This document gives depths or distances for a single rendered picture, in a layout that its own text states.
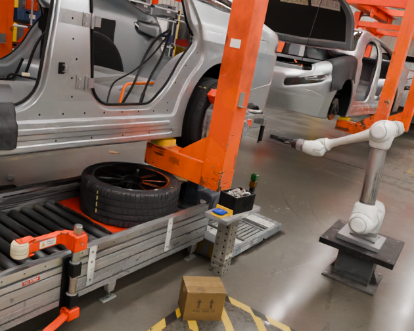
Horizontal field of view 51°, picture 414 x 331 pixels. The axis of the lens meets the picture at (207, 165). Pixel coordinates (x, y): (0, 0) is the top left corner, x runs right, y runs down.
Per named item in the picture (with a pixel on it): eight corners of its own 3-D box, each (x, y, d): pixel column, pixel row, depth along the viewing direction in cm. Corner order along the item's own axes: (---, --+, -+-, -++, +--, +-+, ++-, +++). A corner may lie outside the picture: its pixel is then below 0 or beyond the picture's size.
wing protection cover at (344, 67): (332, 89, 630) (342, 53, 616) (353, 93, 614) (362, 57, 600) (314, 88, 573) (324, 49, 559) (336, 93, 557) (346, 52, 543)
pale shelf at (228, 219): (238, 202, 302) (240, 198, 301) (259, 211, 293) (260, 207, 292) (203, 216, 267) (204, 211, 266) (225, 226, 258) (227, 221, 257)
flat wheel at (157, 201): (111, 184, 335) (115, 155, 329) (189, 207, 318) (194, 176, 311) (57, 209, 274) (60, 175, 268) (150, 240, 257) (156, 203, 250)
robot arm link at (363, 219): (376, 234, 293) (367, 241, 275) (353, 226, 302) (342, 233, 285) (401, 122, 277) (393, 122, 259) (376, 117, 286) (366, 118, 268)
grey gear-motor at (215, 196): (177, 211, 355) (184, 171, 346) (218, 230, 333) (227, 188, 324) (163, 216, 341) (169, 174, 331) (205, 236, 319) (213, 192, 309)
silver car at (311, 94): (319, 95, 1036) (336, 27, 993) (399, 113, 939) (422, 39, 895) (198, 94, 637) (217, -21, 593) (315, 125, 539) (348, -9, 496)
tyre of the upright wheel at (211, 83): (224, 72, 370) (173, 81, 320) (247, 77, 358) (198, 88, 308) (217, 144, 396) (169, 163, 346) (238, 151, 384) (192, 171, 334)
